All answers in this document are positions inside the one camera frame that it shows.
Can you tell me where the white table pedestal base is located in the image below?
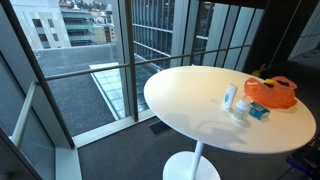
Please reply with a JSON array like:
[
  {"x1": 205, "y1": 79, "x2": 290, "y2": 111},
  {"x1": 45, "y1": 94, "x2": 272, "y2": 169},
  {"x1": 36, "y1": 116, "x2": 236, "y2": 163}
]
[{"x1": 162, "y1": 140, "x2": 222, "y2": 180}]

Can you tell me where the metal window railing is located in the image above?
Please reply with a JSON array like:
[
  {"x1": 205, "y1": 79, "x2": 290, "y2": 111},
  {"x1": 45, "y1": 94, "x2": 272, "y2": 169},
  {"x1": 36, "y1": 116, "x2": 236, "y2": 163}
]
[{"x1": 44, "y1": 44, "x2": 252, "y2": 82}]

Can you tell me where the dark floor vent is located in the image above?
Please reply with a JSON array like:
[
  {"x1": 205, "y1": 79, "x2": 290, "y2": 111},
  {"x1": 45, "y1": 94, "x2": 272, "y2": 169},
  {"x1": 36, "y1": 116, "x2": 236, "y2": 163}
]
[{"x1": 147, "y1": 120, "x2": 171, "y2": 137}]

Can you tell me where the yellow spice bottle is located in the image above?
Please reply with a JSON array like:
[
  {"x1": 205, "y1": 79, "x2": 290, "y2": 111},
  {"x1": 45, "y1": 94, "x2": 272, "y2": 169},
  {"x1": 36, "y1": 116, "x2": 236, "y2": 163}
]
[{"x1": 221, "y1": 83, "x2": 239, "y2": 111}]

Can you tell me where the dark bottle with yellow cap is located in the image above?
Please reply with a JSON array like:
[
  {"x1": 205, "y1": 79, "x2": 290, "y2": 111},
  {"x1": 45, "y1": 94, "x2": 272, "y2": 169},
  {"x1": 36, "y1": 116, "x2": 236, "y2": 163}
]
[{"x1": 264, "y1": 78, "x2": 277, "y2": 89}]

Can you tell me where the orange plastic carrier bag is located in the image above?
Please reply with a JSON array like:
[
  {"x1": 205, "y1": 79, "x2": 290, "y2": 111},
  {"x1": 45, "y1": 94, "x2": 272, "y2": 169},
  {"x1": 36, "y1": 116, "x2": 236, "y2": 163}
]
[{"x1": 243, "y1": 75, "x2": 298, "y2": 110}]

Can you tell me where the pill bottle with white cap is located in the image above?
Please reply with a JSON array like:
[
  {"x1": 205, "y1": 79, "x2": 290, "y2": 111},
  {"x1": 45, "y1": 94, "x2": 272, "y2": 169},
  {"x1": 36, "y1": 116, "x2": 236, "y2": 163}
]
[{"x1": 231, "y1": 97, "x2": 252, "y2": 123}]

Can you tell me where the blue cardboard box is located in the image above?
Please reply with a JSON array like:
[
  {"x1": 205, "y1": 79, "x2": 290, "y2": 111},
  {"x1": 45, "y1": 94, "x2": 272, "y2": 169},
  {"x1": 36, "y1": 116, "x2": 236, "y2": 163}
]
[{"x1": 248, "y1": 101, "x2": 271, "y2": 121}]

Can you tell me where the grey window mullion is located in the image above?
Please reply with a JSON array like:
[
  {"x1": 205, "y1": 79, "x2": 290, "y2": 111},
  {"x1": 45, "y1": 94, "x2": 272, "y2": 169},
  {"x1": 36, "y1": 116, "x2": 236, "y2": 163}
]
[{"x1": 123, "y1": 0, "x2": 140, "y2": 123}]

